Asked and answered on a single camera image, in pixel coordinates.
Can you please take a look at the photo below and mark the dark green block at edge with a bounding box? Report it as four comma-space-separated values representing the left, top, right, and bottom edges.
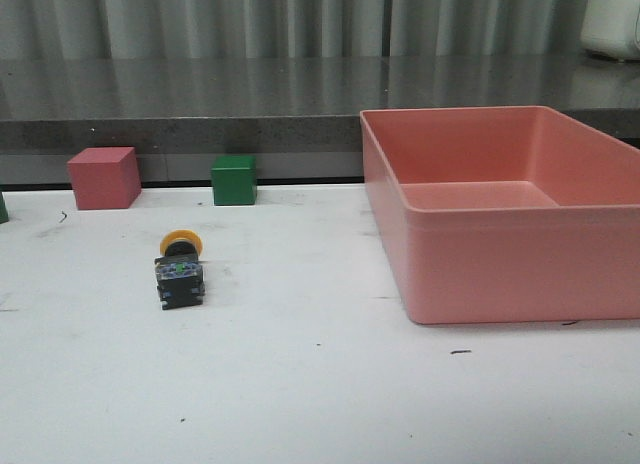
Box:
0, 193, 9, 224

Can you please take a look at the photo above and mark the grey stone counter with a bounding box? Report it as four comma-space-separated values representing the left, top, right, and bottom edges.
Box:
1, 54, 639, 155

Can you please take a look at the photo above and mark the pink cube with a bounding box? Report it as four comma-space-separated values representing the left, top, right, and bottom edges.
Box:
66, 147, 141, 210

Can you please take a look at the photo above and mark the white kitchen appliance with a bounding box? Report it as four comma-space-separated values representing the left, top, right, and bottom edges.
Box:
580, 0, 639, 61

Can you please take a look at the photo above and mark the grey curtain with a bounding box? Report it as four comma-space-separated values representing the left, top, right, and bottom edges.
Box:
1, 0, 587, 61

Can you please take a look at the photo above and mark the pink plastic bin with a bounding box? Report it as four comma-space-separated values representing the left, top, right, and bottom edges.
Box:
360, 106, 639, 324

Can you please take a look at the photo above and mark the green cube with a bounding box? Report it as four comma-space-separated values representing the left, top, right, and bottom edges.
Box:
211, 155, 257, 206

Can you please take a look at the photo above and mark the yellow push button switch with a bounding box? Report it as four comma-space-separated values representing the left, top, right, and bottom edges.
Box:
154, 229, 206, 310

